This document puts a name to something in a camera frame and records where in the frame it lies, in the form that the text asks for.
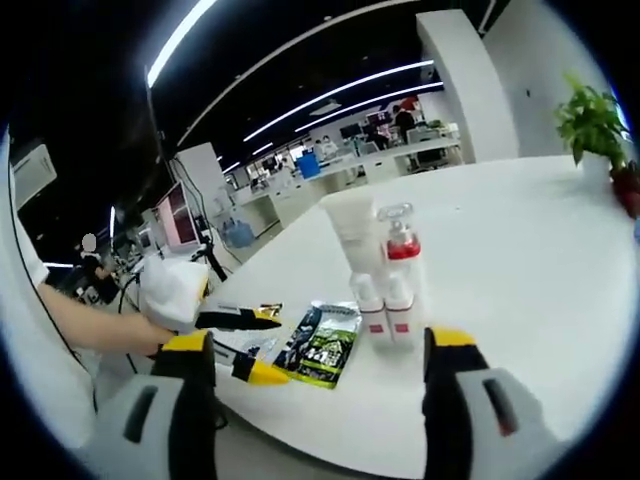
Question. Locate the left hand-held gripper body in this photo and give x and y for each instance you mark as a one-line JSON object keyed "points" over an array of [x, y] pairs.
{"points": [[172, 292]]}

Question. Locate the blue storage bin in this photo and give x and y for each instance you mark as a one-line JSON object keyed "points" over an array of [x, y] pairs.
{"points": [[308, 167]]}

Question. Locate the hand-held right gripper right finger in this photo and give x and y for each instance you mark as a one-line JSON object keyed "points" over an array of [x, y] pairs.
{"points": [[470, 425]]}

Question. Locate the long ceiling light strip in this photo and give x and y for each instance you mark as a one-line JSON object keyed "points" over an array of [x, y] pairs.
{"points": [[370, 102], [340, 92]]}

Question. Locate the large red-collared skincare bottle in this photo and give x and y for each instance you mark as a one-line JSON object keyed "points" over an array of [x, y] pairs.
{"points": [[402, 245]]}

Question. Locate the blue water jug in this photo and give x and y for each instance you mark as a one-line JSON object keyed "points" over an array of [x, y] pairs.
{"points": [[237, 234]]}

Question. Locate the green potted plant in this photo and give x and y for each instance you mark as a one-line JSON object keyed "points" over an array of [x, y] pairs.
{"points": [[590, 117]]}

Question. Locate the red plant pot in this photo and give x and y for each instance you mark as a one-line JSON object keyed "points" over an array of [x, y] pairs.
{"points": [[627, 190]]}

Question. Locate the gold skincare sachet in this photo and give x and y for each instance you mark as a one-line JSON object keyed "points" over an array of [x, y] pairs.
{"points": [[272, 311]]}

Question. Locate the green black skincare sachet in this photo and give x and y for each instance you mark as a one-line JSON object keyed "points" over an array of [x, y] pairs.
{"points": [[320, 345]]}

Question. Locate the white skincare tube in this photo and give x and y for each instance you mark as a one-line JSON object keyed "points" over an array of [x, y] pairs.
{"points": [[352, 230]]}

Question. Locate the small silver-capped skincare bottle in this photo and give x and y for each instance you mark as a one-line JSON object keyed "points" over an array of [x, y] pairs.
{"points": [[400, 325]]}

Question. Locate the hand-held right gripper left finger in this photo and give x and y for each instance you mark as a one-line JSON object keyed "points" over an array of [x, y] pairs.
{"points": [[150, 430]]}

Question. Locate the pink-screen monitor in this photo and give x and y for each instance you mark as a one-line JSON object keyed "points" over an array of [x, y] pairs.
{"points": [[180, 215]]}

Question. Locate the long white counter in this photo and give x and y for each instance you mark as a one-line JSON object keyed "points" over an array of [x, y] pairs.
{"points": [[360, 162]]}

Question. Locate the white hanging ceiling unit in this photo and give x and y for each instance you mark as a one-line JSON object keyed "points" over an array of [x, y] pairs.
{"points": [[34, 175]]}

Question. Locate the small blue skincare sachet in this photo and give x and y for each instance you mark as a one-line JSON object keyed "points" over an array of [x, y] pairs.
{"points": [[257, 349]]}

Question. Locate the small clear-capped skincare bottle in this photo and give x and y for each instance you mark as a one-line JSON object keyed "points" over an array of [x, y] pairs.
{"points": [[371, 325]]}

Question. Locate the white plant pot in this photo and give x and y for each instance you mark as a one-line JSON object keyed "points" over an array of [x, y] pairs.
{"points": [[597, 167]]}

